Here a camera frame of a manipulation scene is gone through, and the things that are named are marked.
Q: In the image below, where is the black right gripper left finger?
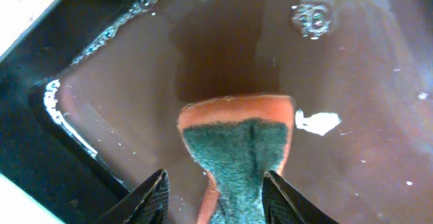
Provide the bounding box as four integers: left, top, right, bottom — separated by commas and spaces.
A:
93, 169, 169, 224

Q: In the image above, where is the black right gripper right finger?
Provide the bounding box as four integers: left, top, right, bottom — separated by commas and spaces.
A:
262, 171, 338, 224

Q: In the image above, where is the orange and black sponge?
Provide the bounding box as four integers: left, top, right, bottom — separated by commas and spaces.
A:
177, 94, 295, 223

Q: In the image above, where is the black water tray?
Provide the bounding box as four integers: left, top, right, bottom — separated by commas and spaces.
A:
1, 0, 432, 223

